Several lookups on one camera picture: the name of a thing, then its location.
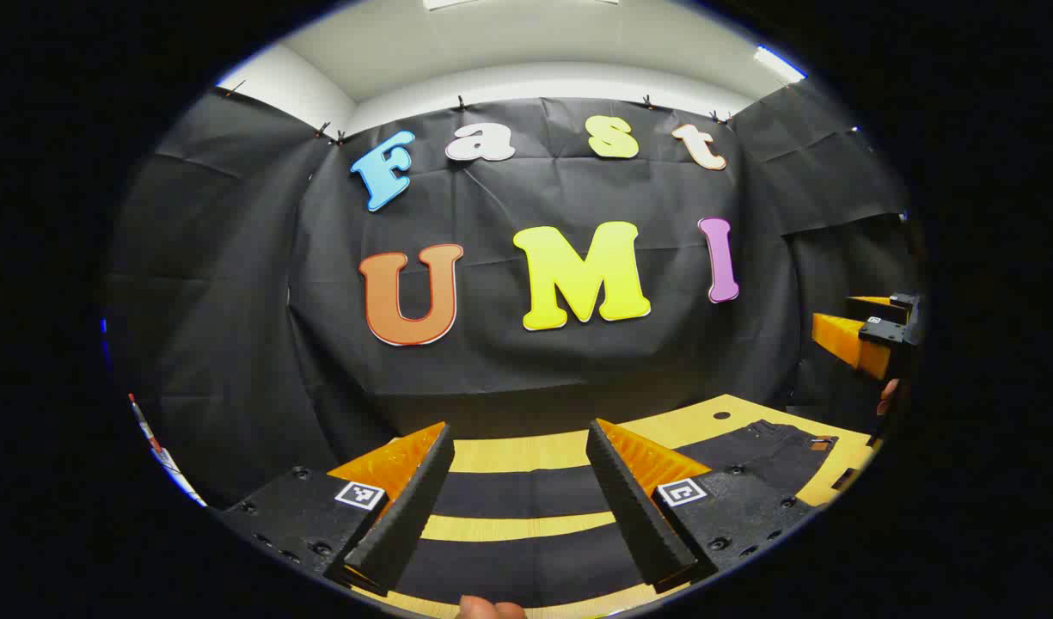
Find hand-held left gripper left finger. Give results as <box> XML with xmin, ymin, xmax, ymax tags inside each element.
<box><xmin>221</xmin><ymin>421</ymin><xmax>456</xmax><ymax>596</ymax></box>

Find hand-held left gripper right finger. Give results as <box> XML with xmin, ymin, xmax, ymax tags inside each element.
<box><xmin>586</xmin><ymin>419</ymin><xmax>817</xmax><ymax>594</ymax></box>

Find dark denim jeans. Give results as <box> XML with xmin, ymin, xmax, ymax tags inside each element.
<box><xmin>395</xmin><ymin>420</ymin><xmax>862</xmax><ymax>608</ymax></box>

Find black backdrop cloth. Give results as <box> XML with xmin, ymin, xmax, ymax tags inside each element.
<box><xmin>105</xmin><ymin>82</ymin><xmax>922</xmax><ymax>508</ymax></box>

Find red and white object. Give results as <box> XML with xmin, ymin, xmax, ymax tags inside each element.
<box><xmin>128</xmin><ymin>393</ymin><xmax>207</xmax><ymax>508</ymax></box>

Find ceiling light panel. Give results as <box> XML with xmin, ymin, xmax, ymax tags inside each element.
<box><xmin>753</xmin><ymin>45</ymin><xmax>808</xmax><ymax>85</ymax></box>

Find row of black cloth clips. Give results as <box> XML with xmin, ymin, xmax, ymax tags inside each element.
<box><xmin>221</xmin><ymin>79</ymin><xmax>733</xmax><ymax>144</ymax></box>

